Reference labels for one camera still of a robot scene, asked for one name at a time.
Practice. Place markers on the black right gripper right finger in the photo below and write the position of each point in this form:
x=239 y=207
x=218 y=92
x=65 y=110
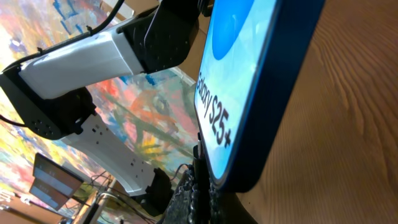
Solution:
x=226 y=208

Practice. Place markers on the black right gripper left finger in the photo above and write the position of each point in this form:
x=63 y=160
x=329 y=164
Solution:
x=182 y=207

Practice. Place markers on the blue Galaxy smartphone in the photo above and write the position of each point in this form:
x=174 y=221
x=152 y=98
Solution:
x=253 y=53

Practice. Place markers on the dark computer monitor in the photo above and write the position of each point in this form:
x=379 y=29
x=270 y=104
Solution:
x=53 y=184

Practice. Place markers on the colourful abstract wall painting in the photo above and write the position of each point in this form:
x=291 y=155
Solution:
x=147 y=112

